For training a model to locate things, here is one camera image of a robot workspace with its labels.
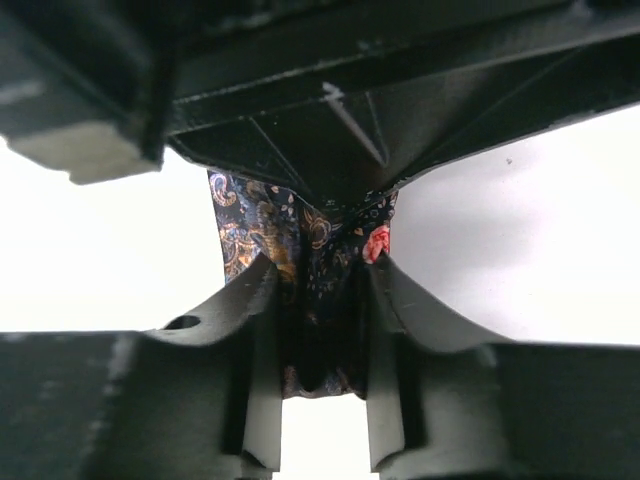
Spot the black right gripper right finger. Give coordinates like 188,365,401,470
363,257,639,479

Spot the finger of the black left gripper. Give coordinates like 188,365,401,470
164,49,381,211
324,1,639,200

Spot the dark floral paisley tie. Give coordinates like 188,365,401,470
208,171,397,398

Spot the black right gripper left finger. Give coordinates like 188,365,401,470
1,257,282,479

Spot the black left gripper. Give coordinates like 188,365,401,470
1,1,313,185

